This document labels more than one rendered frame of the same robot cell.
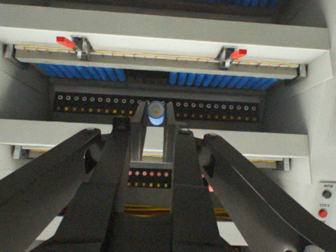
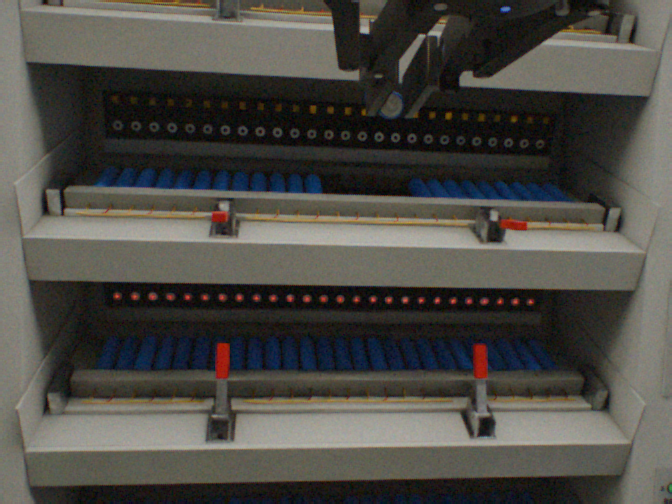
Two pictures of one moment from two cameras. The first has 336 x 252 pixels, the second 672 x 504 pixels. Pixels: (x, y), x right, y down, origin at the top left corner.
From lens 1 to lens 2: 0.24 m
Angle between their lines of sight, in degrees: 17
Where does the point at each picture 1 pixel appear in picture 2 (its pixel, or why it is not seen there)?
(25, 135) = (601, 64)
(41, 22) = (551, 262)
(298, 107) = (42, 124)
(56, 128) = (546, 78)
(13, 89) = (617, 153)
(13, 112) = (623, 109)
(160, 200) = not seen: outside the picture
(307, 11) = (52, 321)
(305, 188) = not seen: outside the picture
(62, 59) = (525, 208)
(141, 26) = (386, 264)
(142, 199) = not seen: outside the picture
